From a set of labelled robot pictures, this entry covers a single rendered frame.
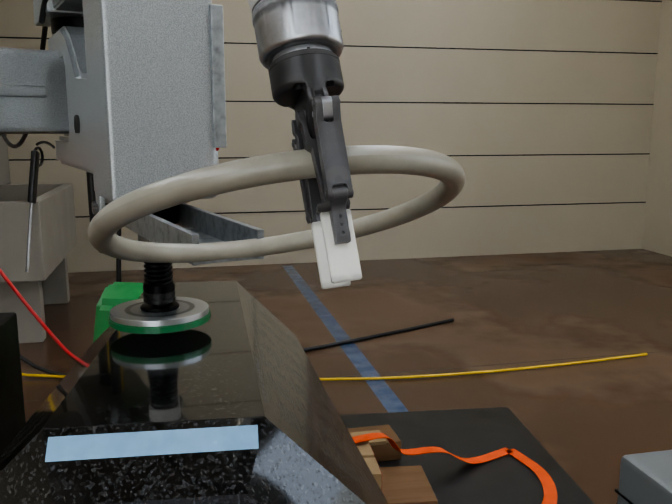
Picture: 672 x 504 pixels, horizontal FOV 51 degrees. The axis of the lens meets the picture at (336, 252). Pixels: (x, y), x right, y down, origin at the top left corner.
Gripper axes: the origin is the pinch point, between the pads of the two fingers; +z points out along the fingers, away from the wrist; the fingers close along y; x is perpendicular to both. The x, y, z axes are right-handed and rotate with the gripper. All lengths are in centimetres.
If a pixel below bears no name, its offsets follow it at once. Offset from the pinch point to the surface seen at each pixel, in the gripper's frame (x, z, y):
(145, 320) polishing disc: 22, -3, 83
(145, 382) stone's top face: 23, 10, 64
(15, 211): 93, -96, 343
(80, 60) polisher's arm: 30, -70, 102
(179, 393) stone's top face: 17, 12, 58
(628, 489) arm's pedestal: -44, 37, 27
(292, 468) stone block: 2, 27, 45
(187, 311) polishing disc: 13, -4, 88
